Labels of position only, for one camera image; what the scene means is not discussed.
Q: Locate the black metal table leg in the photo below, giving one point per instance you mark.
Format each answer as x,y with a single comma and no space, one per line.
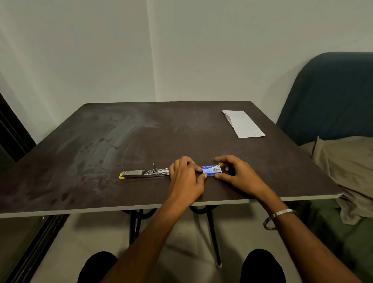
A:
212,236
132,224

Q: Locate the blue staples box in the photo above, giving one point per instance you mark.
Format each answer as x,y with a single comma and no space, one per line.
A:
211,170

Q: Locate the person's left hand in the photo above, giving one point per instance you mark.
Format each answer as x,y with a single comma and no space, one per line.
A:
185,180

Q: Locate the yellow and silver stapler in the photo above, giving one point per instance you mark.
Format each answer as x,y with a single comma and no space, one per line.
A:
142,173

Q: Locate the dark green sofa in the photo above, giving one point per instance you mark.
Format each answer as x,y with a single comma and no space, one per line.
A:
329,96

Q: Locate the person's right hand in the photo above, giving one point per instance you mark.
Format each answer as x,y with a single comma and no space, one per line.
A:
244,176

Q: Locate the white papers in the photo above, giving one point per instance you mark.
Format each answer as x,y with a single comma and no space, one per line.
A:
243,125

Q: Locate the person's right forearm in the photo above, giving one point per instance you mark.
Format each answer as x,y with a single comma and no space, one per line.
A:
309,247

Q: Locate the beige cloth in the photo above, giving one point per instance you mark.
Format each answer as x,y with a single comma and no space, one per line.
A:
346,169

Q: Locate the person's left forearm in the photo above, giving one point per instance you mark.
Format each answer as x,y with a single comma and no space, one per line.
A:
145,245

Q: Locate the black sliding door frame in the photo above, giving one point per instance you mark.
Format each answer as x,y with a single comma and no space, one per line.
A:
14,140

